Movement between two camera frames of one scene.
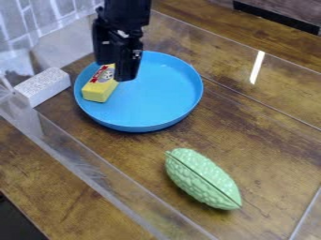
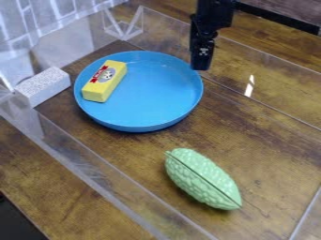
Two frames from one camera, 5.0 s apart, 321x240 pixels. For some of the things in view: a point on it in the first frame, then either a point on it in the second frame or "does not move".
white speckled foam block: [44, 85] does not move
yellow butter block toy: [100, 87] does not move
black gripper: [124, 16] → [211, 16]
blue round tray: [149, 103] does not move
